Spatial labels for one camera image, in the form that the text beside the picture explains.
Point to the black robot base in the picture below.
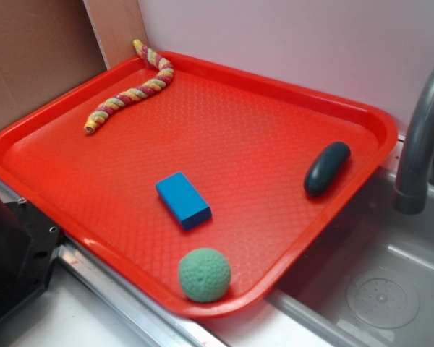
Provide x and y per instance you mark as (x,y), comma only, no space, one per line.
(29,242)

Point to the green dimpled ball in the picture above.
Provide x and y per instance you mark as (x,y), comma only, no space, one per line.
(204,275)

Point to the grey faucet spout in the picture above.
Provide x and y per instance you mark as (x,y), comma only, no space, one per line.
(416,166)

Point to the red plastic tray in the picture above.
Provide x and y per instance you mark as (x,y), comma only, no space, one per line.
(244,142)

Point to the blue rectangular block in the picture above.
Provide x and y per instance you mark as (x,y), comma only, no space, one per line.
(183,201)

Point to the brown cardboard panel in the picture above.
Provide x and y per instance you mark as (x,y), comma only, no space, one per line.
(49,47)

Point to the grey plastic sink basin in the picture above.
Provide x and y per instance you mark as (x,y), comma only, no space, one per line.
(368,279)

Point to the dark green oval object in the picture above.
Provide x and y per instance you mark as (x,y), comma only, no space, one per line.
(324,169)

